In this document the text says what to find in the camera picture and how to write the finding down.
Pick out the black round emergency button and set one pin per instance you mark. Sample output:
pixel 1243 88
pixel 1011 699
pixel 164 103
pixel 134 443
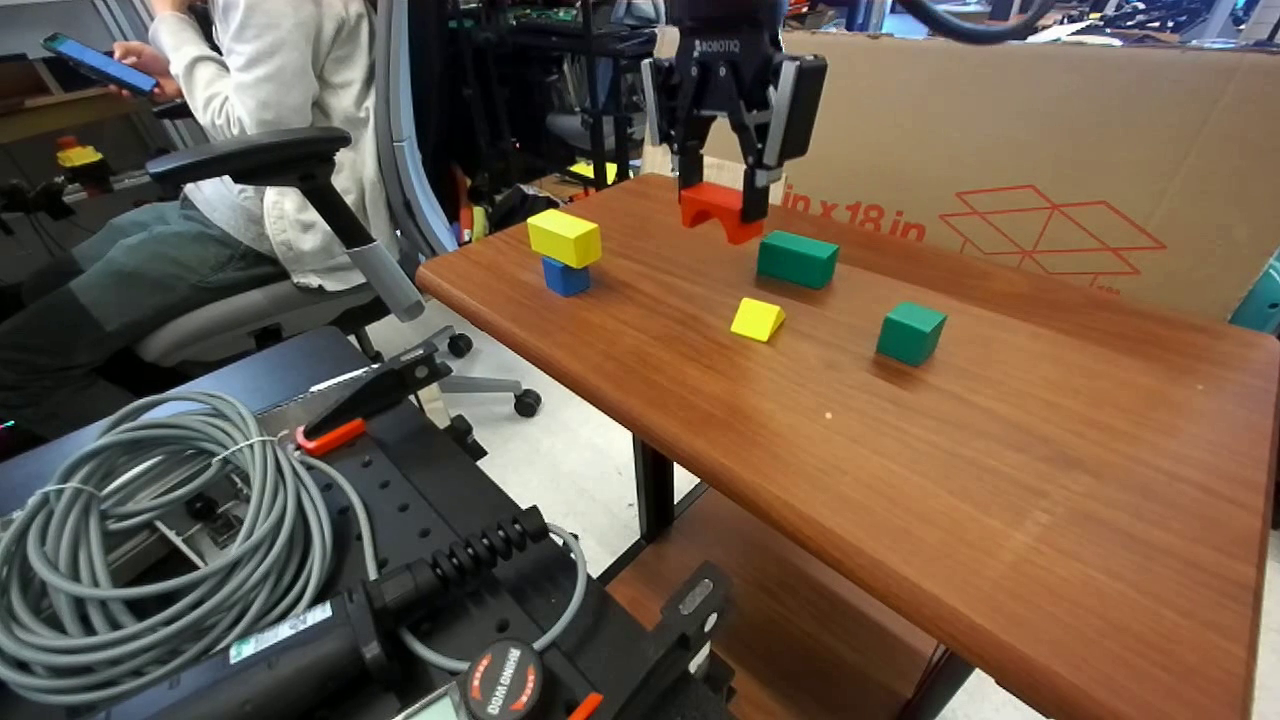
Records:
pixel 503 682

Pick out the large cardboard box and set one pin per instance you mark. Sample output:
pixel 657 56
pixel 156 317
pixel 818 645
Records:
pixel 1067 134

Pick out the green cube block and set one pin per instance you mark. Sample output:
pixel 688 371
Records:
pixel 911 332

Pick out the small yellow object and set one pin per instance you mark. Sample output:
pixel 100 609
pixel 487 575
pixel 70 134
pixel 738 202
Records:
pixel 82 155

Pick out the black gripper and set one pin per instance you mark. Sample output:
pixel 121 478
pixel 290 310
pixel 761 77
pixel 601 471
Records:
pixel 725 47

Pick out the green rectangular block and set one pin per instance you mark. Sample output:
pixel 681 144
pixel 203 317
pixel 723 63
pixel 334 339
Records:
pixel 796 261

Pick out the orange arch block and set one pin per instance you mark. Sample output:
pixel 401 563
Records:
pixel 717 215

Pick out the seated person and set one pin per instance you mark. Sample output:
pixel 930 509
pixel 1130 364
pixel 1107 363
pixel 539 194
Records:
pixel 265 82

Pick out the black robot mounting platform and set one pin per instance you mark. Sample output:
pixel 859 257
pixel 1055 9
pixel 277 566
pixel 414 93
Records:
pixel 441 533

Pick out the black equipment rack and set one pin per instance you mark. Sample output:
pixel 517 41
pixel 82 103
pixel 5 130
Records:
pixel 533 93

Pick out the blue smartphone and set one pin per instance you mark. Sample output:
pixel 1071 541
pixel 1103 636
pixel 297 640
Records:
pixel 100 63

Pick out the grey black office chair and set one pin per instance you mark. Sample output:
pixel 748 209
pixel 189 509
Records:
pixel 255 315

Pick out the yellow wedge block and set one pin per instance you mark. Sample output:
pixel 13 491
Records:
pixel 759 321

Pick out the black bar clamp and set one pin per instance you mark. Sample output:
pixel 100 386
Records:
pixel 665 640

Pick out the blue cube block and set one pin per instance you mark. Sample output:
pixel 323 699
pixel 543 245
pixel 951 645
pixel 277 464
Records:
pixel 565 281

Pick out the black table leg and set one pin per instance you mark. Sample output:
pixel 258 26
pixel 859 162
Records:
pixel 934 682
pixel 653 486

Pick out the yellow rectangular block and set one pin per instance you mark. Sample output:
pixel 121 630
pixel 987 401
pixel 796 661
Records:
pixel 565 236

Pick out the brown wooden lower shelf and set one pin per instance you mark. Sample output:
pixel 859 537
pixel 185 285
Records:
pixel 773 627

